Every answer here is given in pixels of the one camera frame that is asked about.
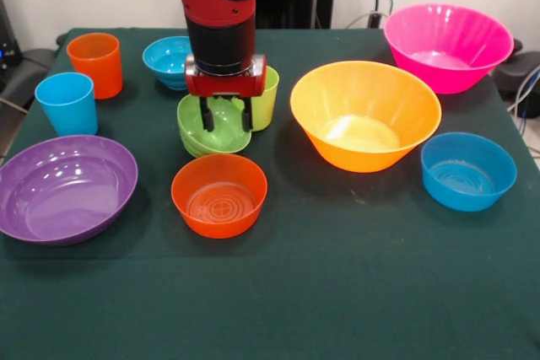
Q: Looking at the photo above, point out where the light blue stepped bowl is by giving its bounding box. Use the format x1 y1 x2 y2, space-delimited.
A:
142 35 193 91

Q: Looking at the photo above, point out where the black equipment base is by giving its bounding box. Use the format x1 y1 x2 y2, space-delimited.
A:
491 37 540 102

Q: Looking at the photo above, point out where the grey cable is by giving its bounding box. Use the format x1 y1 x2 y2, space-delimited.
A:
505 62 540 125

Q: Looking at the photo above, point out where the large yellow-orange bowl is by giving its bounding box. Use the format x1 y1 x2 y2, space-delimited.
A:
289 60 443 174

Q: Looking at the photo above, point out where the white cable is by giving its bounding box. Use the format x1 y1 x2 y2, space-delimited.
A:
343 11 387 29

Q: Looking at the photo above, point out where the orange plastic cup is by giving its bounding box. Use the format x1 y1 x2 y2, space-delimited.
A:
66 32 124 101

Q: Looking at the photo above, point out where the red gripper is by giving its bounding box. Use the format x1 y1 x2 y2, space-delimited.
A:
184 54 267 132

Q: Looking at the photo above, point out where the blue round bowl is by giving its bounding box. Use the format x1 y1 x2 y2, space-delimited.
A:
420 132 518 212

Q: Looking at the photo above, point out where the dark green tablecloth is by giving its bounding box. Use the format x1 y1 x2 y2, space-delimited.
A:
0 27 540 360

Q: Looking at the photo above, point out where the green stepped bowl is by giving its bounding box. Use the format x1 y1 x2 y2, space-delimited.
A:
175 93 253 158

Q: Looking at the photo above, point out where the blue plastic cup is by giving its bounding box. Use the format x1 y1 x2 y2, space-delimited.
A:
34 72 100 137

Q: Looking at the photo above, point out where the large purple bowl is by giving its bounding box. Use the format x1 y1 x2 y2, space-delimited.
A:
0 134 139 247

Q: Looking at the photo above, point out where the green plastic cup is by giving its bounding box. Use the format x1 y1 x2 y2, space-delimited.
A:
248 65 281 132

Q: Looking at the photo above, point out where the large pink bowl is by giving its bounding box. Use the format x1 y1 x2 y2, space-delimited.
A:
382 3 516 95

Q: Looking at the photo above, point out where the orange round bowl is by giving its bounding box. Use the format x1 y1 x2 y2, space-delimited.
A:
170 153 269 239

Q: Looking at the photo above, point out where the black computer case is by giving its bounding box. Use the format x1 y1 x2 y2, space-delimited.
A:
0 0 23 92

